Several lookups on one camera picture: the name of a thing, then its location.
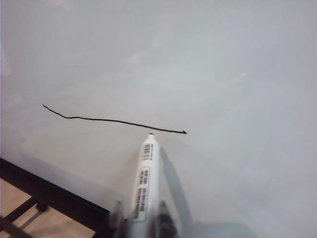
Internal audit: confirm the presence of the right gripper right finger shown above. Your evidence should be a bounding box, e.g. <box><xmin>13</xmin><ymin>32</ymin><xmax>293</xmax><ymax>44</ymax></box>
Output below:
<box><xmin>157</xmin><ymin>200</ymin><xmax>178</xmax><ymax>238</ymax></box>

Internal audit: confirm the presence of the white glass whiteboard black frame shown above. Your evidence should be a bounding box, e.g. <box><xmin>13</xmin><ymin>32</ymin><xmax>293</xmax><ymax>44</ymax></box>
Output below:
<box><xmin>0</xmin><ymin>0</ymin><xmax>317</xmax><ymax>238</ymax></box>

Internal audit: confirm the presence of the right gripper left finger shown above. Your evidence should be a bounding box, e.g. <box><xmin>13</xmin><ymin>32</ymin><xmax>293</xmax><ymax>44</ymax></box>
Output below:
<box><xmin>108</xmin><ymin>199</ymin><xmax>127</xmax><ymax>238</ymax></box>

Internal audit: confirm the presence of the black ink line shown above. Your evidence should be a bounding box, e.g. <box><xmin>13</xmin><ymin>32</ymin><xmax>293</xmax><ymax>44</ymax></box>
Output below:
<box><xmin>42</xmin><ymin>104</ymin><xmax>188</xmax><ymax>135</ymax></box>

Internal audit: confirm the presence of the black metal stand foot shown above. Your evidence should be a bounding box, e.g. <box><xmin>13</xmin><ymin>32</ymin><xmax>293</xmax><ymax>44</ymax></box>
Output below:
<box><xmin>0</xmin><ymin>196</ymin><xmax>49</xmax><ymax>238</ymax></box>

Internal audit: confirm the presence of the white whiteboard marker pen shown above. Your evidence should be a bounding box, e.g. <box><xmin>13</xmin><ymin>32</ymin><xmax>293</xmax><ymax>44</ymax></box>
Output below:
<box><xmin>124</xmin><ymin>133</ymin><xmax>162</xmax><ymax>238</ymax></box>

